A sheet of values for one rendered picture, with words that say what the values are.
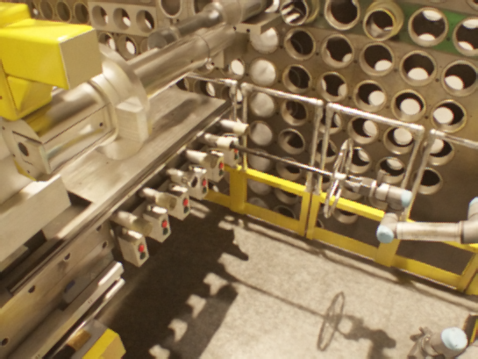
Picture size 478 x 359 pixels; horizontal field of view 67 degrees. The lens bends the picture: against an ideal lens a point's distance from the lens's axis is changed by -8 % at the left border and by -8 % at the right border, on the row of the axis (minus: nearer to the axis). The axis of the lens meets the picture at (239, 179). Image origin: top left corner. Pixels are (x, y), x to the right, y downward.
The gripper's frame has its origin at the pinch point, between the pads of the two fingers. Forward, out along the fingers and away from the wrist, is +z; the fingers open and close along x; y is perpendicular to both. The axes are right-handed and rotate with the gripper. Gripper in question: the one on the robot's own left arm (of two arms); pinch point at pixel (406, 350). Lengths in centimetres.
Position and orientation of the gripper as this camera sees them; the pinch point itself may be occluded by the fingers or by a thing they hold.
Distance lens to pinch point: 172.7
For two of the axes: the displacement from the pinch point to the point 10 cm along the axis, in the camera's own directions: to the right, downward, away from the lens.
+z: -2.0, 4.9, 8.5
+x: -6.9, 5.4, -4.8
